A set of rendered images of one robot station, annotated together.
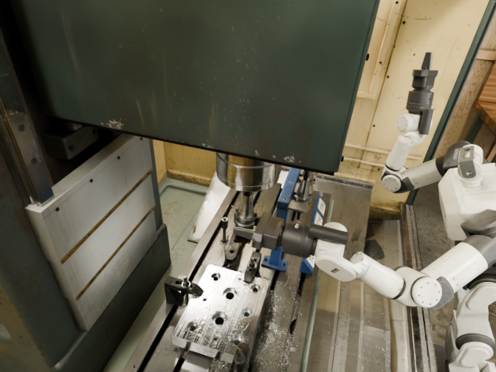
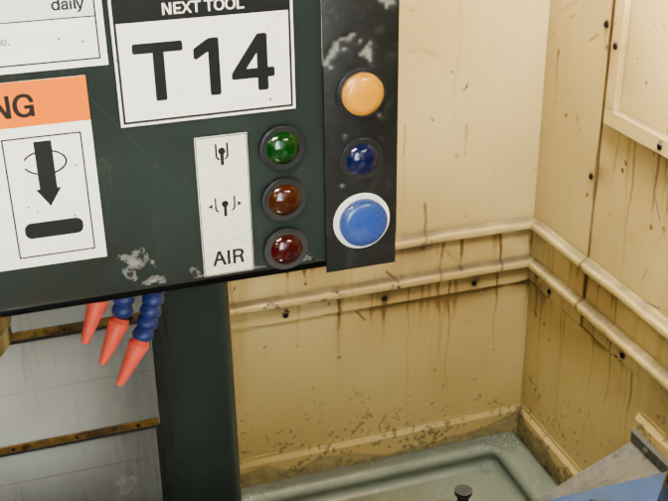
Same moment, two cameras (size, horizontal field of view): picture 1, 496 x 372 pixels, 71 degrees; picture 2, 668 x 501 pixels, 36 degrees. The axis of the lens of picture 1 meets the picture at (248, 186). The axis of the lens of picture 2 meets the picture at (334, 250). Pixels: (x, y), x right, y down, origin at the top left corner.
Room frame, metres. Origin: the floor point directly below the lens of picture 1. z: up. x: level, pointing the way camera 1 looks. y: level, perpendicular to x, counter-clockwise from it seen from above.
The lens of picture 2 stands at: (0.62, -0.75, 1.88)
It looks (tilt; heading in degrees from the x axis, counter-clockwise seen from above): 26 degrees down; 57
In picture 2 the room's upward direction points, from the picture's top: 1 degrees counter-clockwise
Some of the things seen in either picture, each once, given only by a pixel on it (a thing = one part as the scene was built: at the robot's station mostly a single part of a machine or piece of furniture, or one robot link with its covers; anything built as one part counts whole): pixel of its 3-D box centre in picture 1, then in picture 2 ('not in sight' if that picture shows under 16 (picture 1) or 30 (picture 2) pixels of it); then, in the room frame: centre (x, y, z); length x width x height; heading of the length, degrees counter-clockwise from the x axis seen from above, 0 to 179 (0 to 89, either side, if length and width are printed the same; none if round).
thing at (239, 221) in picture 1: (245, 216); not in sight; (0.71, 0.00, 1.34); 0.06 x 0.06 x 0.03
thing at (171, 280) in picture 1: (184, 291); not in sight; (0.73, 0.19, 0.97); 0.13 x 0.03 x 0.15; 75
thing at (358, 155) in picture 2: not in sight; (362, 158); (0.94, -0.27, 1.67); 0.02 x 0.01 x 0.02; 165
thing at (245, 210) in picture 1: (246, 203); not in sight; (0.71, 0.00, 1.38); 0.04 x 0.04 x 0.07
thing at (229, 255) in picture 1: (237, 240); not in sight; (1.02, 0.03, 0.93); 0.26 x 0.05 x 0.06; 170
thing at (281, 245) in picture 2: not in sight; (286, 249); (0.90, -0.26, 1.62); 0.02 x 0.01 x 0.02; 165
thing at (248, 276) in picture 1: (252, 271); not in sight; (0.83, -0.03, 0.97); 0.13 x 0.03 x 0.15; 165
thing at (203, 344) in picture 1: (224, 310); not in sight; (0.67, 0.05, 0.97); 0.29 x 0.23 x 0.05; 165
